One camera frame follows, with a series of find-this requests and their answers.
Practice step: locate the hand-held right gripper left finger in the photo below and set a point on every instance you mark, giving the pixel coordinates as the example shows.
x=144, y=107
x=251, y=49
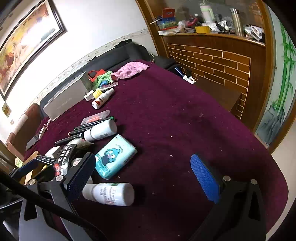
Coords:
x=78, y=176

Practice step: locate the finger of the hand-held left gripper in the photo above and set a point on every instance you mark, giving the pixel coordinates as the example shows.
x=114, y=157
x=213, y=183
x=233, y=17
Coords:
x=25, y=168

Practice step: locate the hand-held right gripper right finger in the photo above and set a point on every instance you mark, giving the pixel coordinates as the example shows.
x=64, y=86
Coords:
x=205, y=178

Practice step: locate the shallow cardboard box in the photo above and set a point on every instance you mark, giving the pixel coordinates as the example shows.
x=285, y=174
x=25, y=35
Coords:
x=29, y=162

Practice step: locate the black marker pen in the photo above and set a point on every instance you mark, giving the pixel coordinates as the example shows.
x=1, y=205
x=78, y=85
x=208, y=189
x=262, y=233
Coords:
x=79, y=132
x=68, y=141
x=47, y=160

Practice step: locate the white power adapter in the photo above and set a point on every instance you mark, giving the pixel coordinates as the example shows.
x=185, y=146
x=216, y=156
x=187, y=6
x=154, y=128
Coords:
x=52, y=151

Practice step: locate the white bottle with green label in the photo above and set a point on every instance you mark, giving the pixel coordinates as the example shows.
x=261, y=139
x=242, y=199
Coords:
x=111, y=193

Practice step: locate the teal cartoon tissue pack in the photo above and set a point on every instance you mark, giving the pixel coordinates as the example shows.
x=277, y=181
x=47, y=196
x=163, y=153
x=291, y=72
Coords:
x=115, y=156

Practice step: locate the small white bottle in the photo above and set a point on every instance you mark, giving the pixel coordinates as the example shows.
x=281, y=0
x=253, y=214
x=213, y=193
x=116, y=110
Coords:
x=101, y=131

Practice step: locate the black marker with green cap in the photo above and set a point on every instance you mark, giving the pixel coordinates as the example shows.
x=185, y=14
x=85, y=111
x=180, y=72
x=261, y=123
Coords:
x=97, y=122

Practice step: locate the clear pack with red contents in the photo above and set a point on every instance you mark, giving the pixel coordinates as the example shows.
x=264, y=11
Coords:
x=94, y=117

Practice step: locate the black foil packet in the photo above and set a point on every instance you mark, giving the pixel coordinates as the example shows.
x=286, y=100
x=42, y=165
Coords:
x=66, y=160

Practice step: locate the smartphone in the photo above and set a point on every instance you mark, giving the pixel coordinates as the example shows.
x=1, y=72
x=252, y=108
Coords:
x=32, y=143

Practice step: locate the white key fob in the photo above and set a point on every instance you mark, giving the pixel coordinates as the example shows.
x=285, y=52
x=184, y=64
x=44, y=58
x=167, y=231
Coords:
x=42, y=132

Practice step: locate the brown armchair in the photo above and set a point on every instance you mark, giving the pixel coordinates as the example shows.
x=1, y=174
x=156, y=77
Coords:
x=22, y=125

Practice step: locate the grey cardboard box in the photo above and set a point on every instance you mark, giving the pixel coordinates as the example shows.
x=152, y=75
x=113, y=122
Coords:
x=67, y=99

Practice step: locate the white spray bottle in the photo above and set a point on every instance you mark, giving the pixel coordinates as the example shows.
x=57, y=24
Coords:
x=101, y=99

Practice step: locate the white charger plug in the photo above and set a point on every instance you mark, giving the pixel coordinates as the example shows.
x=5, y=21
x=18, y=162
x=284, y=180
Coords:
x=89, y=95

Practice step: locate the wooden side table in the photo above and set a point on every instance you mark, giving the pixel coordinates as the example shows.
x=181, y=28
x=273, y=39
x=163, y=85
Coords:
x=217, y=95

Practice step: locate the yellow round object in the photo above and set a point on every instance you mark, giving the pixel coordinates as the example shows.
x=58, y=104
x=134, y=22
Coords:
x=97, y=93

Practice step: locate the white power strip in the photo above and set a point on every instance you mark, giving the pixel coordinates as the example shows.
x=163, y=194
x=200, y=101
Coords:
x=189, y=79

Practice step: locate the green cloth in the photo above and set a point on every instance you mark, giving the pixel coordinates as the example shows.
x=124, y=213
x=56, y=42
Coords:
x=103, y=78

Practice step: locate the wooden brick-pattern cabinet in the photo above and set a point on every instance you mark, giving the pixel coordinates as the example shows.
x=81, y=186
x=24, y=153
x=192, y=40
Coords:
x=231, y=69

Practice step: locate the pink cloth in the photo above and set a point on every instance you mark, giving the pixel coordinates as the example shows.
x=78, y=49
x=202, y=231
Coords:
x=130, y=69

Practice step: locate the framed painting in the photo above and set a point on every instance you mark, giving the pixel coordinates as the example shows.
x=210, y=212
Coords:
x=25, y=46

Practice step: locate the black bag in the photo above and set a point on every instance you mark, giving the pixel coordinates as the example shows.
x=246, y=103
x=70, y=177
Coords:
x=161, y=61

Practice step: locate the yellow box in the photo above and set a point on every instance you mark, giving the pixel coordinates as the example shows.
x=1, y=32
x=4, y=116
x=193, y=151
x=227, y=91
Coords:
x=202, y=29

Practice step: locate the pile of silver packets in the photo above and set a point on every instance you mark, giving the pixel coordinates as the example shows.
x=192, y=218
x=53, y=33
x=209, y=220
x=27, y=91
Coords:
x=253, y=31

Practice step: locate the blue printed box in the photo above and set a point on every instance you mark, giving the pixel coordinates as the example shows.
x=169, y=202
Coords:
x=167, y=23

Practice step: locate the steel thermos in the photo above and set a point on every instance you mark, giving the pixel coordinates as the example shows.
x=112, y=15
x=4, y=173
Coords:
x=236, y=20

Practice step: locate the white tumbler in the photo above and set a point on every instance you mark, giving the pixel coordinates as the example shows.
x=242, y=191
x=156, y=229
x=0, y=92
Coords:
x=207, y=14

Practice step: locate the red box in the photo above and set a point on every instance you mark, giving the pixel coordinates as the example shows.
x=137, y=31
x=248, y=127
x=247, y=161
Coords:
x=168, y=12

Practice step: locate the small gold wall plaque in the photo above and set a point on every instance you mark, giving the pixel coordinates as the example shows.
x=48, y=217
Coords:
x=6, y=109

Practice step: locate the bamboo wall mural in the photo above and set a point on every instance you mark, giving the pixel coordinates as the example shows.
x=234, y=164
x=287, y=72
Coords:
x=284, y=69

